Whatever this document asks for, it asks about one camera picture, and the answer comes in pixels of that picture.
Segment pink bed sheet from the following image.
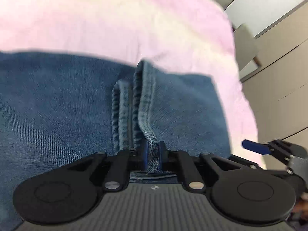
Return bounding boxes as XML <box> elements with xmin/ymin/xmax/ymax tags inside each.
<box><xmin>1</xmin><ymin>0</ymin><xmax>265</xmax><ymax>167</ymax></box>

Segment blue denim pants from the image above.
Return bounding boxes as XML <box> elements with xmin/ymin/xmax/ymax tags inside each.
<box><xmin>1</xmin><ymin>52</ymin><xmax>231</xmax><ymax>230</ymax></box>

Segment beige wardrobe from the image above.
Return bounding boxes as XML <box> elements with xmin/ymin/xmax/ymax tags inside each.
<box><xmin>243</xmin><ymin>2</ymin><xmax>307</xmax><ymax>142</ymax></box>

